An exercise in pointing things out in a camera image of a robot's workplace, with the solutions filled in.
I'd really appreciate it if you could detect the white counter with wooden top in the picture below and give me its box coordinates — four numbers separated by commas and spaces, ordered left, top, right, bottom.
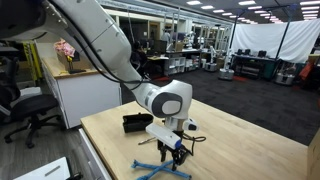
35, 42, 123, 130

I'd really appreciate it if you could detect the white curtain backdrop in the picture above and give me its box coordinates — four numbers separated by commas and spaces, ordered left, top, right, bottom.
231, 18, 320, 65

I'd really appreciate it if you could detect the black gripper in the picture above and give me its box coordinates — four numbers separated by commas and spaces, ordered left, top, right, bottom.
157, 131, 190, 172

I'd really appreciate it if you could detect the black stand with base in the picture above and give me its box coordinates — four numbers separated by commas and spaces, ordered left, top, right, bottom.
66, 54, 87, 75

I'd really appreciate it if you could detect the yellow black striped post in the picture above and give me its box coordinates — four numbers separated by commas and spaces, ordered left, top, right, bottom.
22, 42, 43, 82

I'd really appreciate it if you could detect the pink fluffy item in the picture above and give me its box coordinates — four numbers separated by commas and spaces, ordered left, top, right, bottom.
53, 38, 76, 59

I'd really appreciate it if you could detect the white drawer cabinet under table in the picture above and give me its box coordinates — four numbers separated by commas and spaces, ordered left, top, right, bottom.
77, 127, 113, 180

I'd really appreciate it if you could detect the white flat panel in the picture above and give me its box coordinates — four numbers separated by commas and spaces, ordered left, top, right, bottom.
13, 156, 73, 180

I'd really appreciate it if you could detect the black office chair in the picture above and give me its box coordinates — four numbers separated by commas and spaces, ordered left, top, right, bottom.
0, 55, 65, 150

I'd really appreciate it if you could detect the white shelf unit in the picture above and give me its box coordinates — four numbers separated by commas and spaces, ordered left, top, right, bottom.
164, 56, 187, 76

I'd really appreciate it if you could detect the dark desk with monitors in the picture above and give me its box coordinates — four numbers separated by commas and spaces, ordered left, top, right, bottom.
232, 48, 278, 81

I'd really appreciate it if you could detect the black open case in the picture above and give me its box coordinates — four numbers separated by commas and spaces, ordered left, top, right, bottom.
122, 112, 155, 134

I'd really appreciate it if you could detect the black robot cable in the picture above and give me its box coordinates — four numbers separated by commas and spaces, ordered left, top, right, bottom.
181, 132, 207, 157

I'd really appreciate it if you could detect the large cardboard box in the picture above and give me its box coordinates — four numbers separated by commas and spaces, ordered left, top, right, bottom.
306, 128, 320, 180

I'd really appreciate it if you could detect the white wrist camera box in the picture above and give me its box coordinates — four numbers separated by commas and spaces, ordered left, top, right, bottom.
145, 123, 183, 150

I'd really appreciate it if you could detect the white oval wrist attachment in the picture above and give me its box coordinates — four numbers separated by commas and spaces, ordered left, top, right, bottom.
182, 117, 201, 132

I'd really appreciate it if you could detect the grey mobile robot base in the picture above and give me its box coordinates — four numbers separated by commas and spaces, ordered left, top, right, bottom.
218, 49, 236, 81
274, 70, 296, 86

